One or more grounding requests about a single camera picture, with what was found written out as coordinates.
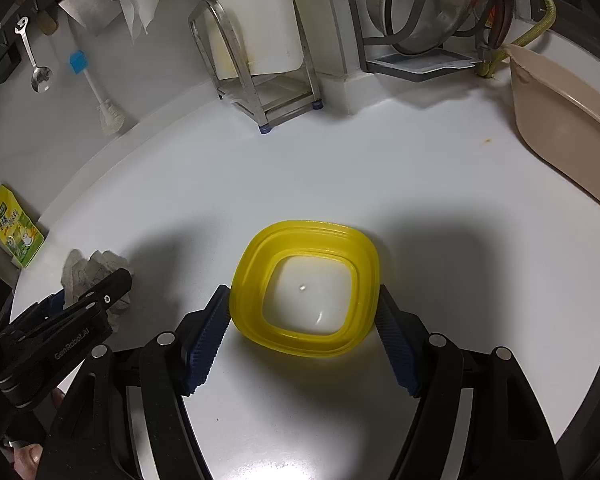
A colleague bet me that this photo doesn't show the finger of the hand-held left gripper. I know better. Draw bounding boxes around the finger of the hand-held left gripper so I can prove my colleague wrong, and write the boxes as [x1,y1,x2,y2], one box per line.
[30,267,133,324]

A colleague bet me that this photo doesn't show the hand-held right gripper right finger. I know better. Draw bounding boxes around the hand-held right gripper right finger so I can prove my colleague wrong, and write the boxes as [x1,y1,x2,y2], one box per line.
[377,284,566,480]

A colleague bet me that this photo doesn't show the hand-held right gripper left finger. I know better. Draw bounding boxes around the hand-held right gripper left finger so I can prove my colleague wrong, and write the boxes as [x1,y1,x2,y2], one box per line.
[35,284,233,480]

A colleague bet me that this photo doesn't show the paper wrapper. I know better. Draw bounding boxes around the paper wrapper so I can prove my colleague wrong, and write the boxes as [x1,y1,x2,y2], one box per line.
[62,249,136,333]

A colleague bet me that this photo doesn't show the yellow plastic container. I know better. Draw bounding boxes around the yellow plastic container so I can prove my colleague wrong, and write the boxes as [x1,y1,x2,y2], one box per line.
[228,219,382,359]

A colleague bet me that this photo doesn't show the person's left hand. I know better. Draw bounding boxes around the person's left hand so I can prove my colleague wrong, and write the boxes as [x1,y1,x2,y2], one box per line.
[2,437,47,480]

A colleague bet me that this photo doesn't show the yellow green spout pouch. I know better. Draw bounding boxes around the yellow green spout pouch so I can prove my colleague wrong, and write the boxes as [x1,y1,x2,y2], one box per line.
[0,183,47,268]

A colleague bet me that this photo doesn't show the white dish brush blue grip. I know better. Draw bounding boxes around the white dish brush blue grip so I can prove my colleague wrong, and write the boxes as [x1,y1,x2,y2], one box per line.
[69,50,127,135]

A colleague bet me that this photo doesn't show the metal spoon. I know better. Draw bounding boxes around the metal spoon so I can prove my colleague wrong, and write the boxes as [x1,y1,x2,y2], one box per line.
[14,16,53,93]

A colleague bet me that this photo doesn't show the metal cutting board rack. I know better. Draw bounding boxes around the metal cutting board rack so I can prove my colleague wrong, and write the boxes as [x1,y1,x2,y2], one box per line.
[188,0,325,134]

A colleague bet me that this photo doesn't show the grey dish rack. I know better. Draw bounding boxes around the grey dish rack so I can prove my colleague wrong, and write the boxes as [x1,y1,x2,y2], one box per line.
[325,0,486,83]

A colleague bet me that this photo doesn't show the grey metal blade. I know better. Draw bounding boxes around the grey metal blade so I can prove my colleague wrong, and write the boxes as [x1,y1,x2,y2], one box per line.
[57,0,123,37]

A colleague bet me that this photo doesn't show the beige plastic basin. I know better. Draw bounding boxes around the beige plastic basin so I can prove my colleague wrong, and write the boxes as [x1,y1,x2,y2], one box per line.
[502,42,600,213]

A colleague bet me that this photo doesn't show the white cutting board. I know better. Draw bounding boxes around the white cutting board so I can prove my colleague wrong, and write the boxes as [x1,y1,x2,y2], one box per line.
[200,0,306,81]

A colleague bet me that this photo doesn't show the black wall holder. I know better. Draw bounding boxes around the black wall holder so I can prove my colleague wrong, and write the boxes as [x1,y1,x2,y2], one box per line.
[0,42,22,86]

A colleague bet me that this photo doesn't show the yellow green gas hose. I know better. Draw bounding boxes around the yellow green gas hose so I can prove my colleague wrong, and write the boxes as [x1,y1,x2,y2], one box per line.
[477,0,558,79]

